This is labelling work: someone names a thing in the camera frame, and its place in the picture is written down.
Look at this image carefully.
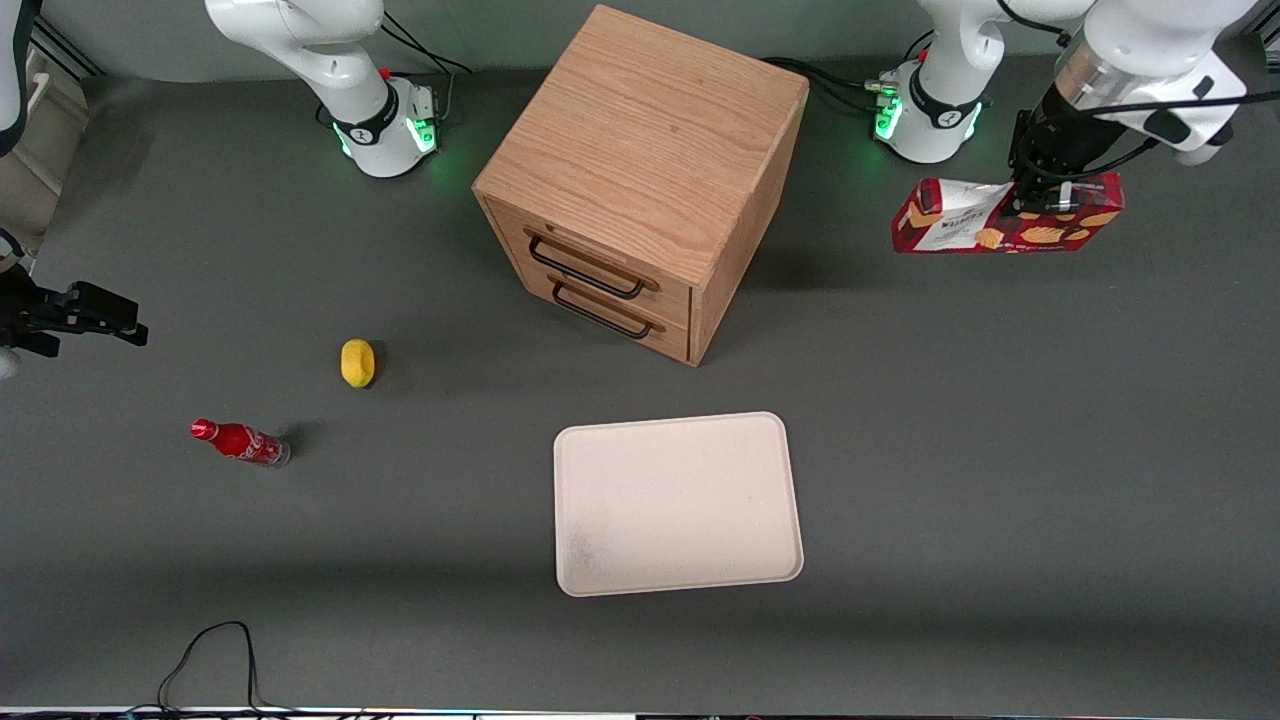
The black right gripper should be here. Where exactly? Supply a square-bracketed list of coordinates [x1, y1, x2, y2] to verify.
[0, 266, 150, 359]

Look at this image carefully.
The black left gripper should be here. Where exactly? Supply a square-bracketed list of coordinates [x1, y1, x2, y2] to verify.
[1008, 85, 1133, 217]

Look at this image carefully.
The red tartan cookie box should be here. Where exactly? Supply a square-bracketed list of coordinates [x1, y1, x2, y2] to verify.
[892, 172, 1125, 255]

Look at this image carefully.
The cream rectangular tray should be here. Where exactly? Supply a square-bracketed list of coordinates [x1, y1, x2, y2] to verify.
[553, 411, 805, 598]

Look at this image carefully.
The red cola bottle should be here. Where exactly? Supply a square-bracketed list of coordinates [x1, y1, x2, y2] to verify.
[190, 418, 292, 469]

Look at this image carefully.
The yellow lemon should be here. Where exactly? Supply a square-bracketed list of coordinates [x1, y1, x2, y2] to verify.
[340, 338, 377, 389]

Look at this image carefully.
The wooden drawer cabinet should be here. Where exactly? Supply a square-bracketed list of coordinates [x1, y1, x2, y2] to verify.
[472, 3, 811, 368]

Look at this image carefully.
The black left arm base cable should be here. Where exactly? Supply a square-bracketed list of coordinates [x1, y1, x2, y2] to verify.
[762, 56, 897, 117]

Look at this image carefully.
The black arm base cable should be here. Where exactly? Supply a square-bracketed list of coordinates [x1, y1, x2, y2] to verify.
[380, 10, 473, 126]
[762, 56, 897, 117]

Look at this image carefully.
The aluminium frame rail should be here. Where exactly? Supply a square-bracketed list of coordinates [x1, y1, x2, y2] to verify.
[30, 18, 106, 81]

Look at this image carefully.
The thin black looped cable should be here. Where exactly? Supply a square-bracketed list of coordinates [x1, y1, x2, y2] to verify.
[125, 620, 301, 717]

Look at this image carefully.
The wooden drawer with short handle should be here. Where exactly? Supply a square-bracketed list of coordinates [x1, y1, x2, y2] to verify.
[545, 270, 693, 363]

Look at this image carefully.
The black right arm base cable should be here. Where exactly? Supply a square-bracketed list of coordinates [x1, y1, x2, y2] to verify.
[380, 10, 473, 126]

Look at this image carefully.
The wooden drawer with long handle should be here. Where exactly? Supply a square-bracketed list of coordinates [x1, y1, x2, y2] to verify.
[484, 197, 694, 323]

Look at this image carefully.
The short black drawer handle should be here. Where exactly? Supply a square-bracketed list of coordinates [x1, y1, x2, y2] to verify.
[551, 281, 656, 340]

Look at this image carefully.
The long black drawer handle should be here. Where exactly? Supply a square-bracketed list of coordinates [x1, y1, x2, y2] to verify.
[526, 232, 647, 300]

